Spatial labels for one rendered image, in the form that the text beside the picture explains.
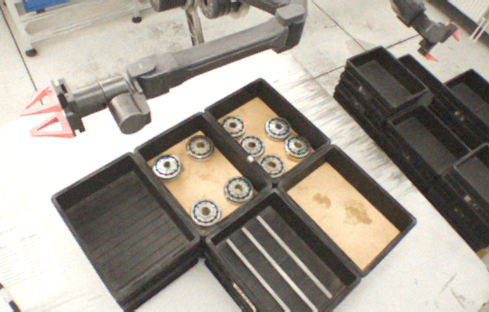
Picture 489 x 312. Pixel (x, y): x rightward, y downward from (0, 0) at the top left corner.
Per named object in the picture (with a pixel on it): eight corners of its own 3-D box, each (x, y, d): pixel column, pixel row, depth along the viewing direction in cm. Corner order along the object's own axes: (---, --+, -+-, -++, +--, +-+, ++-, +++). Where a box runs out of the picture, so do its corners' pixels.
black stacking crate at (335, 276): (202, 251, 128) (203, 239, 118) (269, 202, 140) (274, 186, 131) (285, 353, 113) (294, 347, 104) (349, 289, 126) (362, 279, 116)
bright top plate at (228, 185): (218, 186, 137) (218, 185, 136) (240, 172, 141) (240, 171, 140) (236, 207, 133) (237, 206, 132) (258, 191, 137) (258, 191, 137)
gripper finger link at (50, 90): (32, 142, 72) (80, 123, 75) (18, 118, 66) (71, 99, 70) (22, 117, 75) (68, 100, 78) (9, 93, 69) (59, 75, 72)
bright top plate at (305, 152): (279, 145, 149) (279, 144, 149) (296, 131, 154) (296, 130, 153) (298, 162, 146) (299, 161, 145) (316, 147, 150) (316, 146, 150)
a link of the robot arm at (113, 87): (126, 85, 83) (122, 66, 79) (139, 107, 81) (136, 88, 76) (94, 96, 81) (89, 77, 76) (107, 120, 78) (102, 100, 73)
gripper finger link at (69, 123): (38, 152, 75) (84, 134, 78) (25, 131, 69) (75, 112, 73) (29, 128, 78) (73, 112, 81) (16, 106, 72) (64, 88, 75)
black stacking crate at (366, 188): (270, 201, 141) (275, 186, 131) (324, 159, 153) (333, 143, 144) (350, 288, 126) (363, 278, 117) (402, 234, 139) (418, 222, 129)
